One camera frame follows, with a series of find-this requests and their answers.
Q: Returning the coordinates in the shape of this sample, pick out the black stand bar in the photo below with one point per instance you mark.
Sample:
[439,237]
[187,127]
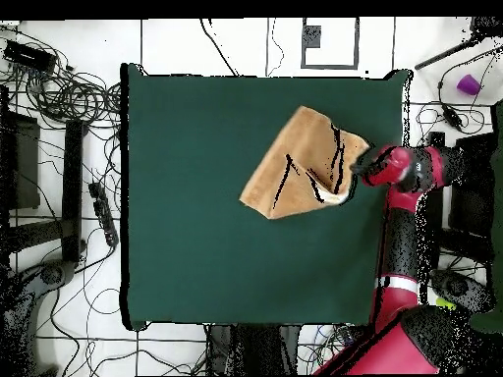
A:
[72,188]
[436,138]

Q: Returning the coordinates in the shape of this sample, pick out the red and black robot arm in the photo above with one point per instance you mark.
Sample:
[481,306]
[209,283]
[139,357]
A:
[393,353]

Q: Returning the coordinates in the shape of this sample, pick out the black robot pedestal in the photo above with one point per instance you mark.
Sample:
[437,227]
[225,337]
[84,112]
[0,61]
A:
[251,349]

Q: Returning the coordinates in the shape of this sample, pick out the black electronics box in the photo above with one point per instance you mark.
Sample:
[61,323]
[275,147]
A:
[27,57]

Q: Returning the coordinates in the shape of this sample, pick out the lime green object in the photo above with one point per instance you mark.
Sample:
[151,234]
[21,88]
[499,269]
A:
[446,303]

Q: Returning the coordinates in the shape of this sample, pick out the black tripod rod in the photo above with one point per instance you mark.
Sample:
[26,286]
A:
[446,53]

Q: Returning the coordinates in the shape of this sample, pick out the black power adapter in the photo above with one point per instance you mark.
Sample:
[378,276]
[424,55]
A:
[452,117]

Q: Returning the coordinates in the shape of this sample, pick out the black flat box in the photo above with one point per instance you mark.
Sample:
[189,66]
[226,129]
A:
[23,165]
[475,204]

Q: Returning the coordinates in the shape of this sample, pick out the dark grey square plate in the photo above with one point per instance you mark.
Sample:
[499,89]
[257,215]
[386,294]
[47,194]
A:
[312,36]

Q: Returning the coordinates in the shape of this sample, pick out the grey square frame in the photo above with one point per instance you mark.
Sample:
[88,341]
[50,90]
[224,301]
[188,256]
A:
[330,67]

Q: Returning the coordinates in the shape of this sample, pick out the dark green hanging cloth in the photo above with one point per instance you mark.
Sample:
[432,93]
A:
[498,176]

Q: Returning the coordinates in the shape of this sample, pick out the dark green table cloth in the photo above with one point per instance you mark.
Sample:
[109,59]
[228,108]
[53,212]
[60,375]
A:
[196,196]

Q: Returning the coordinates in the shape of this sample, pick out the tan terry towel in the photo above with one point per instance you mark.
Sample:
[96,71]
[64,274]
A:
[298,157]

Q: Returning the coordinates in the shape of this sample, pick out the black power strip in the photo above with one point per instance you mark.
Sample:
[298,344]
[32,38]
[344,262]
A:
[103,214]

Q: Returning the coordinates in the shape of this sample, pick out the purple cup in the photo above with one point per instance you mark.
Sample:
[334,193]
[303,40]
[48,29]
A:
[468,84]

